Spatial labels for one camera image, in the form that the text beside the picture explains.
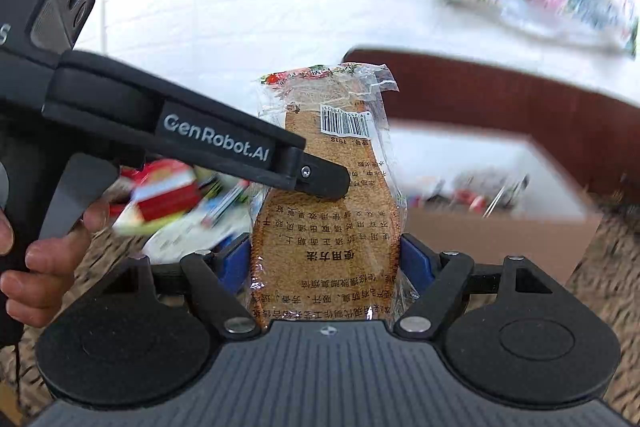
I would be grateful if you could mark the dark red wooden headboard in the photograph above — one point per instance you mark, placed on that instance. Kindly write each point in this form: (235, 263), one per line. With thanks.
(594, 137)

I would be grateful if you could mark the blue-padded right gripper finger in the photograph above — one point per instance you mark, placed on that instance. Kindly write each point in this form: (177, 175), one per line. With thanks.
(213, 282)
(441, 281)

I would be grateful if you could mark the red gift box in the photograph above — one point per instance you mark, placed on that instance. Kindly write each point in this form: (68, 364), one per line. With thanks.
(162, 188)

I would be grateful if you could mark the cardboard box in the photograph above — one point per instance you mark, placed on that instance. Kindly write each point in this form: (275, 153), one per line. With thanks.
(491, 194)

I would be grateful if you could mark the person's left hand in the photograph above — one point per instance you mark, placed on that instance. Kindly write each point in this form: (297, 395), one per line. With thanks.
(35, 296)

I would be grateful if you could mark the brown insole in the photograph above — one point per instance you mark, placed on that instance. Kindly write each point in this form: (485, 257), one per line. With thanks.
(329, 260)

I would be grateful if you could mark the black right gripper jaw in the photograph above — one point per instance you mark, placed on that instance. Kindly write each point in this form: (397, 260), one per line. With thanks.
(312, 175)

